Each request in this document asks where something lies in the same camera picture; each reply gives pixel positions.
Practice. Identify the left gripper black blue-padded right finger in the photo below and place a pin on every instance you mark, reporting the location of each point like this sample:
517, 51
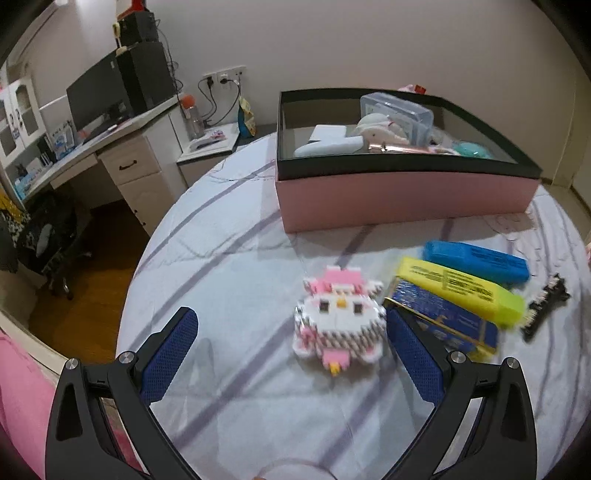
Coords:
482, 424

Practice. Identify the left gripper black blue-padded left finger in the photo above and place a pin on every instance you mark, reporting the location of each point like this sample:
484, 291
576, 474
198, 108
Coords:
80, 442

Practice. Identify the pink white block owl figure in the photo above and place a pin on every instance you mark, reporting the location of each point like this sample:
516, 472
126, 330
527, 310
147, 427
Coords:
340, 320

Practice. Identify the teal round case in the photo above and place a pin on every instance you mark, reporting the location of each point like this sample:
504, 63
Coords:
472, 150

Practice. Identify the clear plastic lidded box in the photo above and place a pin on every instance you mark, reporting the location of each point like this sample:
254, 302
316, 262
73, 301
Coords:
416, 120

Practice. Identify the white plush bunny toy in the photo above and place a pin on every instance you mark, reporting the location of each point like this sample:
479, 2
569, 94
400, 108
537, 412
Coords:
378, 128

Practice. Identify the white rounded plastic device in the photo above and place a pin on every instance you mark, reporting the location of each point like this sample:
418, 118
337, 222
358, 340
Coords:
328, 139

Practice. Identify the rose gold metal can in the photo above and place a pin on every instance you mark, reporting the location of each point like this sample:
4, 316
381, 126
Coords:
385, 148

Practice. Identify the pink blanket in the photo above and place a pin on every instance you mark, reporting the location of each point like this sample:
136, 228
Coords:
26, 401

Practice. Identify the blue gold small carton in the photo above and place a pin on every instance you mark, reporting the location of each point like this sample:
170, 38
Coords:
456, 327

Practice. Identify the yellow highlighter marker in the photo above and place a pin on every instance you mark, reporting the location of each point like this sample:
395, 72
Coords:
484, 298

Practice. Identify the black hair clip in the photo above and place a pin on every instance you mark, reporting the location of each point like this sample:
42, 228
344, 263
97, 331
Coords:
553, 294

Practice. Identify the blue highlighter marker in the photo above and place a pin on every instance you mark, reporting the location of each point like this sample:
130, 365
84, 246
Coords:
485, 263

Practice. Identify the black desk chair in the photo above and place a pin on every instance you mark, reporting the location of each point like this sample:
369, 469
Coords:
44, 237

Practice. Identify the white computer desk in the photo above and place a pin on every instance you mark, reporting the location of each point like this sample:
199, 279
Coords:
140, 157

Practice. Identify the white low side cabinet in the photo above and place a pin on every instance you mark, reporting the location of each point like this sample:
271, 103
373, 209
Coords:
200, 156

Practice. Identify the pink black storage box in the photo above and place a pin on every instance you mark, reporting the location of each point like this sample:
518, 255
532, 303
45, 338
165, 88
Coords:
335, 191

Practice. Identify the white glass-door hutch cabinet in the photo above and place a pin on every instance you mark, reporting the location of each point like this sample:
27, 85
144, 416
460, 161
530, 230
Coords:
21, 121

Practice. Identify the clear bottle orange cap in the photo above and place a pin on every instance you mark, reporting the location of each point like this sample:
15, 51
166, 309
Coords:
193, 120

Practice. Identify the black computer monitor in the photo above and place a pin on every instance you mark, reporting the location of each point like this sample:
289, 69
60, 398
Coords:
98, 99

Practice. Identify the snack bag blue yellow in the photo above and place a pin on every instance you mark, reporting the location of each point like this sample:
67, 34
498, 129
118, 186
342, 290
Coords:
246, 120

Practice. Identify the pink plush toy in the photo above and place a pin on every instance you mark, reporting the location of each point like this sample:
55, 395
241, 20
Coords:
413, 88

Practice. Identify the black computer tower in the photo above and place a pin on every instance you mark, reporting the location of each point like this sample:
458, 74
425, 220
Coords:
146, 76

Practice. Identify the black upper speaker box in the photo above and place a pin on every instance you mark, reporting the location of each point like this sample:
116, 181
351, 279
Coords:
136, 27

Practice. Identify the white wall power strip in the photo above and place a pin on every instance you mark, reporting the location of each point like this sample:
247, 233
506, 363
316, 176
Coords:
233, 74

